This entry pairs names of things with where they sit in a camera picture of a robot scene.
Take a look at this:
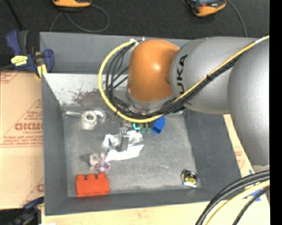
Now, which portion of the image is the red toy building brick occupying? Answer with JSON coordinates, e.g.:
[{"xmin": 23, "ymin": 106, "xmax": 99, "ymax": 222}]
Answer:
[{"xmin": 75, "ymin": 172, "xmax": 111, "ymax": 198}]

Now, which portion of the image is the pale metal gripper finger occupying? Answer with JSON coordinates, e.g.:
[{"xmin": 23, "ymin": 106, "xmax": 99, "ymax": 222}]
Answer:
[
  {"xmin": 118, "ymin": 128, "xmax": 124, "ymax": 150},
  {"xmin": 122, "ymin": 129, "xmax": 131, "ymax": 152}
]

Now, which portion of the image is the grey metal bin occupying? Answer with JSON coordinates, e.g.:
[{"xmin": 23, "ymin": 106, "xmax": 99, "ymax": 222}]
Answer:
[{"xmin": 39, "ymin": 31, "xmax": 247, "ymax": 215}]

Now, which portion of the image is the brown cardboard board red print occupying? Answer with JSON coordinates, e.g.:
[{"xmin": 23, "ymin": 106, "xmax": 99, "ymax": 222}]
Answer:
[{"xmin": 0, "ymin": 69, "xmax": 270, "ymax": 211}]

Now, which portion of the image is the grey and beige small toy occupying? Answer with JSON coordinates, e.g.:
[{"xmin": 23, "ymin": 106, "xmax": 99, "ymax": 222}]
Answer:
[{"xmin": 81, "ymin": 153, "xmax": 101, "ymax": 167}]

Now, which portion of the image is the yellow and black tape measure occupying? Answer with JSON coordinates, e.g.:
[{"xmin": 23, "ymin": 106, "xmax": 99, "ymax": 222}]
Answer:
[{"xmin": 181, "ymin": 169, "xmax": 198, "ymax": 188}]

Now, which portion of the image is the purple small toy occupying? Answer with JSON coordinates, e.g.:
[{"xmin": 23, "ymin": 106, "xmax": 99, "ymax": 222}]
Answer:
[{"xmin": 95, "ymin": 152, "xmax": 112, "ymax": 173}]

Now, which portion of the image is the blue block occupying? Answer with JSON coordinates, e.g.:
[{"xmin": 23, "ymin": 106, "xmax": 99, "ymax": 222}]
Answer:
[{"xmin": 151, "ymin": 116, "xmax": 167, "ymax": 135}]

